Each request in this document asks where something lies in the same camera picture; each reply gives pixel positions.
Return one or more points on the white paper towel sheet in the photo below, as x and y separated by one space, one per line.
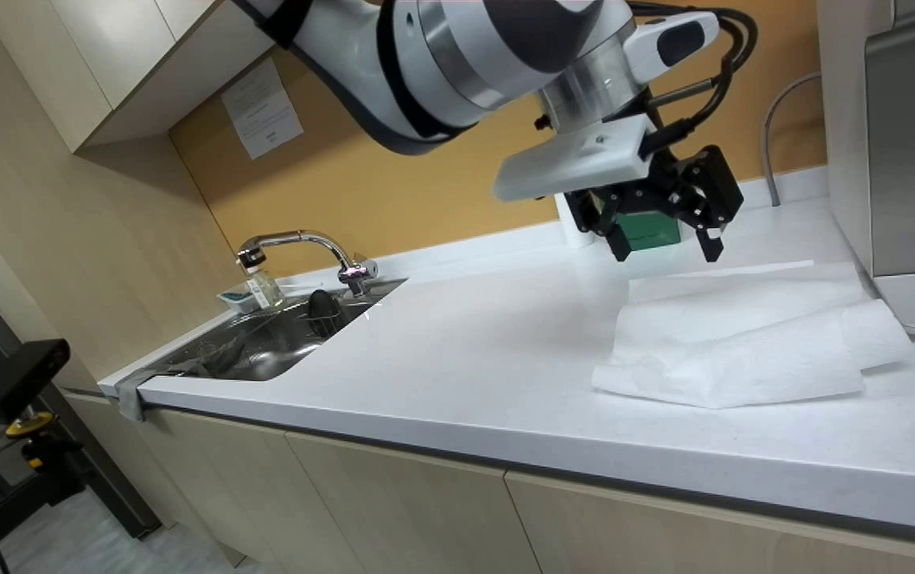
733 352

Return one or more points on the small dark round object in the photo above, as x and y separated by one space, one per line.
329 305

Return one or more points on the clear soap bottle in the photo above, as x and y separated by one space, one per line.
263 288

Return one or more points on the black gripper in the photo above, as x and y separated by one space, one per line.
648 185

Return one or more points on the beige cabinet door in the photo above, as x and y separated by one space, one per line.
412 510
158 480
712 538
253 499

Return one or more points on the green tissue box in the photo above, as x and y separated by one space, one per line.
648 228

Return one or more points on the yellow clamp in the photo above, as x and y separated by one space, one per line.
31 429

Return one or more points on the white paper notice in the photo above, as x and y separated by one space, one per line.
263 117

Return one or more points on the chrome sink faucet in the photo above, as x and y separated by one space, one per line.
307 240

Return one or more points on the silver white appliance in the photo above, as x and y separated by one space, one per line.
904 161

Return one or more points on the stainless steel sink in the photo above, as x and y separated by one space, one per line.
253 346

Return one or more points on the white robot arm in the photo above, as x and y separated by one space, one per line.
456 52

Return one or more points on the dark grey post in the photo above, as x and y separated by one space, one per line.
107 468

